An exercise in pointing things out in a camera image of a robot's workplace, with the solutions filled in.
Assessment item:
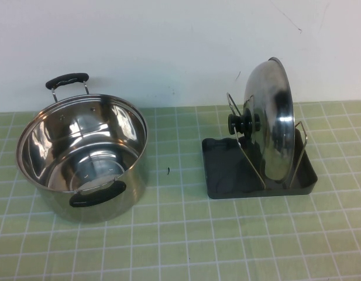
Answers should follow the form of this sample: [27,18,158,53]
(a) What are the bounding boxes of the stainless steel pot black handles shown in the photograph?
[16,73,150,225]

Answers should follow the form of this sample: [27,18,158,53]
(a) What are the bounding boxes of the stainless steel lid black knob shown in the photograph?
[227,57,296,188]

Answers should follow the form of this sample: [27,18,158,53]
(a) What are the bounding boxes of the wire lid rack grey tray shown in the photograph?
[201,92,318,200]

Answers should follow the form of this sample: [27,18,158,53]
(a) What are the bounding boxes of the green checkered table mat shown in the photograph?
[0,101,361,281]

